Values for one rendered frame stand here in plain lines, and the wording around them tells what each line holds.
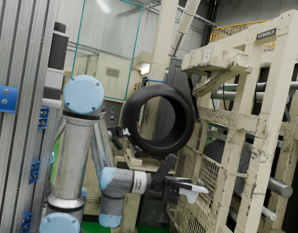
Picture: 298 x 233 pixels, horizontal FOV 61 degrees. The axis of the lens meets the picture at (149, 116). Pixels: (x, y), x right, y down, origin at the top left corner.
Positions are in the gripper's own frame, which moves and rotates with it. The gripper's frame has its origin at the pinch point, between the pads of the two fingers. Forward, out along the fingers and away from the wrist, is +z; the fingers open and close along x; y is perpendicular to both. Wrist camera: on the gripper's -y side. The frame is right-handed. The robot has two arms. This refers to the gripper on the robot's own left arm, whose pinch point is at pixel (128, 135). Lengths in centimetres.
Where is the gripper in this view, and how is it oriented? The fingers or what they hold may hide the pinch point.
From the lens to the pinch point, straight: 191.5
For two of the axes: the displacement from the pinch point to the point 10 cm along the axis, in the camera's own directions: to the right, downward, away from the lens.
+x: -7.8, 1.6, 6.1
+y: -1.7, -9.9, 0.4
